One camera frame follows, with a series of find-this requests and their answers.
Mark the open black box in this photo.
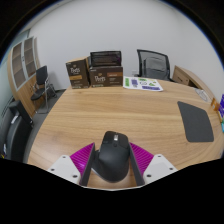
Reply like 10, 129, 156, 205
89, 50, 123, 68

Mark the white printed sticker sheet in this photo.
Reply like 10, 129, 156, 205
122, 76, 164, 93

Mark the dark grey mouse pad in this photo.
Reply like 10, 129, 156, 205
176, 101, 215, 144

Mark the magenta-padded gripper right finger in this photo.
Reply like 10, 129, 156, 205
128, 142, 179, 187

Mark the wooden side desk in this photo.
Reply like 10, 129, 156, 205
172, 65, 214, 101

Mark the black visitor chair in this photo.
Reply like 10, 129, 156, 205
30, 65, 58, 113

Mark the black mesh office chair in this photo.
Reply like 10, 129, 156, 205
136, 49, 174, 82

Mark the small orange box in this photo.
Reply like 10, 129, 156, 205
209, 99, 222, 113

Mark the wide brown cardboard box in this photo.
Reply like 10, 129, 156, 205
88, 65, 124, 88

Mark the tall brown cardboard box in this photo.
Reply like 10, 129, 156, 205
65, 57, 91, 90

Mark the wooden shelf unit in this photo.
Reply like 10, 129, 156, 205
6, 35, 42, 118

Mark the black computer mouse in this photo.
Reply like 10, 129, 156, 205
91, 130, 132, 183

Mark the grey backpack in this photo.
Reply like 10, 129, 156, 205
145, 57, 168, 80

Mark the clear bag with grey ring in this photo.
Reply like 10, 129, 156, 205
194, 87, 212, 103

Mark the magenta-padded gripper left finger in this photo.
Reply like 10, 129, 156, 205
46, 142, 100, 188

